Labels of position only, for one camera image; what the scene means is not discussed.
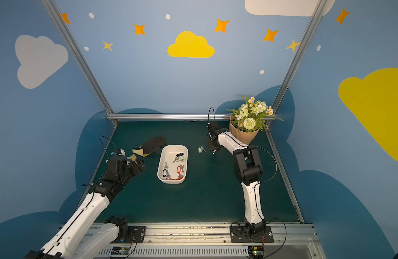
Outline key with green tag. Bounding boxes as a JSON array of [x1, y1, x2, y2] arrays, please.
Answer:
[[173, 153, 185, 163], [198, 146, 206, 153]]

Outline key with red window tag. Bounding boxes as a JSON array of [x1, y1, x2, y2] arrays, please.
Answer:
[[176, 165, 184, 175]]

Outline key with black window tag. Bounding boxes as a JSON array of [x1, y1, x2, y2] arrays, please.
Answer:
[[162, 162, 169, 178]]

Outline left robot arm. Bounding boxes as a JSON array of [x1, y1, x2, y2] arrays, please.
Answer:
[[25, 154, 146, 259]]

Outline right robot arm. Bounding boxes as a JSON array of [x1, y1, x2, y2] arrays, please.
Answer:
[[207, 121, 266, 239]]

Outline white plastic storage box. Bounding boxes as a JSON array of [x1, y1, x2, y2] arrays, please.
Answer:
[[157, 145, 188, 185]]

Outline potted artificial flowers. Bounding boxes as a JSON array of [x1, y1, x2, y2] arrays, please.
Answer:
[[228, 95, 283, 145]]

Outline black yellow work glove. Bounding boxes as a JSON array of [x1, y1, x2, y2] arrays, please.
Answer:
[[133, 137, 167, 157]]

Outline left controller board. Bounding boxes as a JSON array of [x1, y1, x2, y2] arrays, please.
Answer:
[[110, 247, 132, 256]]

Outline controller board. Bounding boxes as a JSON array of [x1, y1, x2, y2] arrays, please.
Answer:
[[247, 246, 265, 259], [110, 247, 132, 256]]

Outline right controller board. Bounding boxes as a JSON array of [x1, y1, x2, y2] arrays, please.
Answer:
[[247, 246, 265, 259]]

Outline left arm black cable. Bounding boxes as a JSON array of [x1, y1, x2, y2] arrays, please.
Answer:
[[98, 135, 119, 163]]

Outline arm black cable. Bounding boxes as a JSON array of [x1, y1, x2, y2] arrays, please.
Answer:
[[250, 145, 278, 183], [98, 135, 119, 163]]

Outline left floor frame rail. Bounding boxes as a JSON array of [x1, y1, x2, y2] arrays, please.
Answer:
[[72, 117, 115, 207]]

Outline floor frame rail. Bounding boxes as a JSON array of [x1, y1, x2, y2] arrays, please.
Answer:
[[72, 117, 115, 207], [265, 129, 306, 223]]

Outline rear aluminium frame rail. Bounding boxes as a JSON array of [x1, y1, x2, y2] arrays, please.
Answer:
[[106, 113, 230, 121]]

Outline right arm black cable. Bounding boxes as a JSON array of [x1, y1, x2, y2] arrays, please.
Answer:
[[250, 145, 278, 183]]

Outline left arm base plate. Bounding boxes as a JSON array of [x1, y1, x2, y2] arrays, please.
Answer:
[[111, 226, 146, 244]]

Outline right rear aluminium post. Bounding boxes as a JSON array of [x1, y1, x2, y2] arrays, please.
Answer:
[[271, 0, 331, 112]]

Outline aluminium post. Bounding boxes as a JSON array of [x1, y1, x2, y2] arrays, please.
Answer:
[[41, 0, 114, 116], [271, 0, 331, 112]]

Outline right floor frame rail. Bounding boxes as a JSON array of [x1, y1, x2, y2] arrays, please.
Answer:
[[265, 129, 306, 223]]

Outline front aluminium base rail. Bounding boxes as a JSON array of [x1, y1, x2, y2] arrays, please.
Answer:
[[83, 222, 326, 259]]

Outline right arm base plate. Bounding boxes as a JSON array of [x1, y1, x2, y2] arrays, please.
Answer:
[[229, 224, 274, 243]]

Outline left rear aluminium post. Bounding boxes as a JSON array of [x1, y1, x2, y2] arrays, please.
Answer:
[[41, 0, 114, 116]]

